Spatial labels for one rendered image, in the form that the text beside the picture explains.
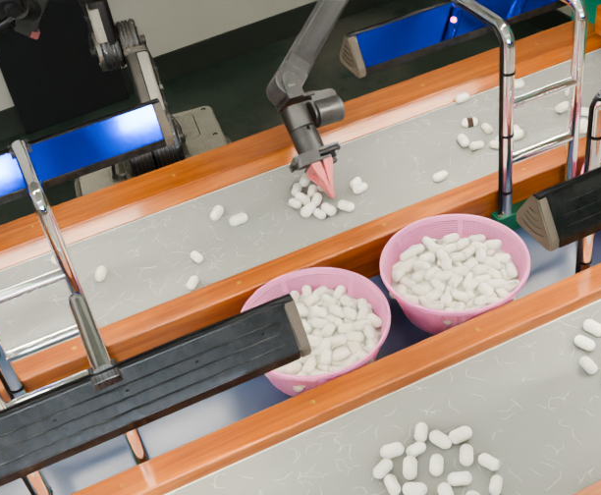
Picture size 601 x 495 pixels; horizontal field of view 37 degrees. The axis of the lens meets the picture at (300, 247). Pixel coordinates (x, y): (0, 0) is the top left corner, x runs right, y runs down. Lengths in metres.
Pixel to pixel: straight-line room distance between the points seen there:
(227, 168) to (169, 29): 1.99
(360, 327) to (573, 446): 0.41
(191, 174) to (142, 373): 0.94
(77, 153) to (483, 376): 0.75
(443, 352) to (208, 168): 0.74
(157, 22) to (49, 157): 2.38
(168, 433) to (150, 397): 0.49
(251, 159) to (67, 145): 0.56
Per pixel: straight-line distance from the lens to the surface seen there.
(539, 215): 1.23
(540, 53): 2.25
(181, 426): 1.57
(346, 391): 1.44
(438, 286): 1.63
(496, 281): 1.63
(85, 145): 1.53
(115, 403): 1.08
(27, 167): 1.45
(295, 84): 1.86
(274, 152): 1.98
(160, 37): 3.89
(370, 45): 1.64
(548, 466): 1.38
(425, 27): 1.69
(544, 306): 1.56
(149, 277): 1.76
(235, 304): 1.65
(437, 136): 2.01
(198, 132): 2.65
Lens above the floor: 1.86
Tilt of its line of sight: 40 degrees down
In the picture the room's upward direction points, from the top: 10 degrees counter-clockwise
